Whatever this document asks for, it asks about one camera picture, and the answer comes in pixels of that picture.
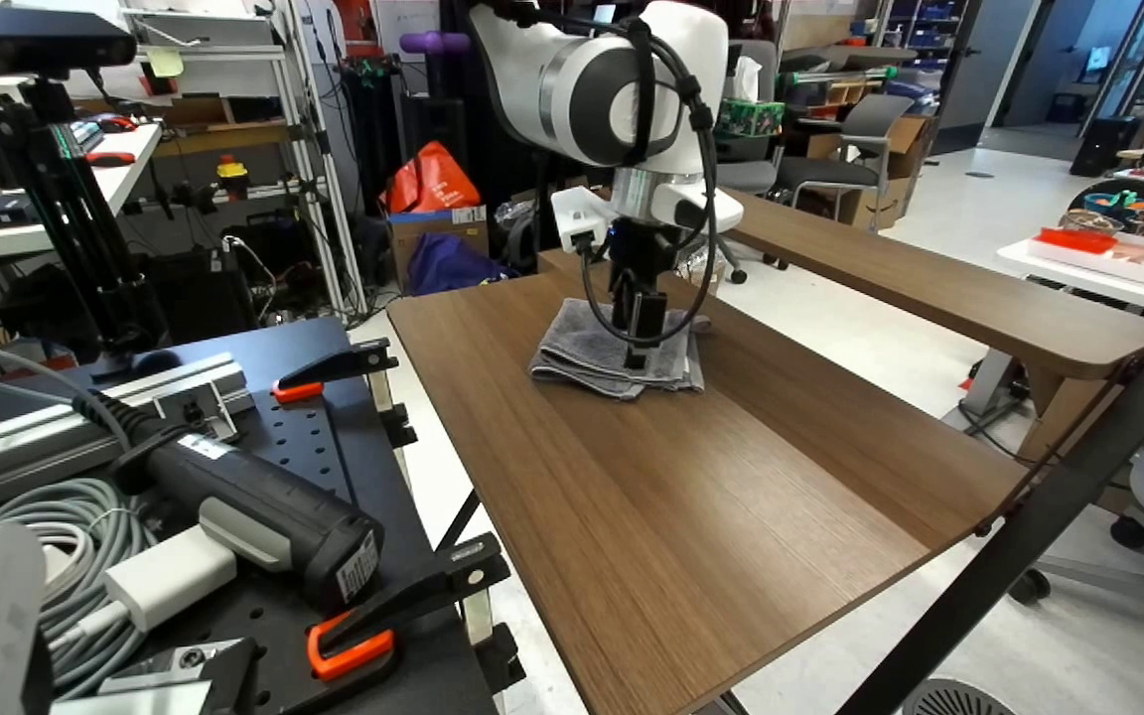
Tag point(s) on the white table at right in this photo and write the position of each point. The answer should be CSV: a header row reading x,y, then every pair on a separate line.
x,y
1104,267

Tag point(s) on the black diagonal desk strut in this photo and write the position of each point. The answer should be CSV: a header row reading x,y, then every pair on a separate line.
x,y
1029,528

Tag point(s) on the black tripod camera stand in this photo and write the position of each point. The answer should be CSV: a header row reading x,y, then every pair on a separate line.
x,y
40,151

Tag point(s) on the black orange clamp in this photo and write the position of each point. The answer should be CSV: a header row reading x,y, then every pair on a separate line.
x,y
359,637
348,361

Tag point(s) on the cardboard box on floor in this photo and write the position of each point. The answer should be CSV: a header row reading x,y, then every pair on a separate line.
x,y
472,224

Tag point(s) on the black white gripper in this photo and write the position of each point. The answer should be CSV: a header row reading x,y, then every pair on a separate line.
x,y
644,224

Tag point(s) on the black perforated breadboard plate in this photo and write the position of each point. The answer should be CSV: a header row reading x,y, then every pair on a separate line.
x,y
342,448

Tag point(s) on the black orange clamp rear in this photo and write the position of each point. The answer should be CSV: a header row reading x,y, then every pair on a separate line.
x,y
348,361

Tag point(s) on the silver aluminium extrusion bar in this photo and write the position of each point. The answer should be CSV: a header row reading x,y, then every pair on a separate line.
x,y
62,441

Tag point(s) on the orange red bag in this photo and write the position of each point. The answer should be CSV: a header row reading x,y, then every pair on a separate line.
x,y
428,184

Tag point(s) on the grey office chair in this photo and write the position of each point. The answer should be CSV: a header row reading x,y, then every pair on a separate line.
x,y
862,168

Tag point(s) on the black orange clamp front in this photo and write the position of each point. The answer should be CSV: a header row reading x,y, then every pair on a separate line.
x,y
359,637

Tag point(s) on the purple blue cloth bag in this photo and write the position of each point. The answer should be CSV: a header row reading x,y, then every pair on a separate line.
x,y
448,263

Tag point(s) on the brown wooden raised shelf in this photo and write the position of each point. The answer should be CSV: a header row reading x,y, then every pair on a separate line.
x,y
1036,323

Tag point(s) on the black handheld scanner tool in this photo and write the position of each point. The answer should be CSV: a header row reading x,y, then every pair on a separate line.
x,y
269,516

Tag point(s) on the black camera on tripod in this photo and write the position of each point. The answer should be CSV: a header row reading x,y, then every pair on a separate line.
x,y
62,40

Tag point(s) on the white metal shelving rack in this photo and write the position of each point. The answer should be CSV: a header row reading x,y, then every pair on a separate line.
x,y
286,53

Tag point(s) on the grey towel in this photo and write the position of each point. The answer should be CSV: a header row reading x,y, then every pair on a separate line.
x,y
587,356

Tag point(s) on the white power adapter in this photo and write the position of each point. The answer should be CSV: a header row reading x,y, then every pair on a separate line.
x,y
170,579

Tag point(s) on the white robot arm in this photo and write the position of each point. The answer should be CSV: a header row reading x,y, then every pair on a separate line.
x,y
636,97

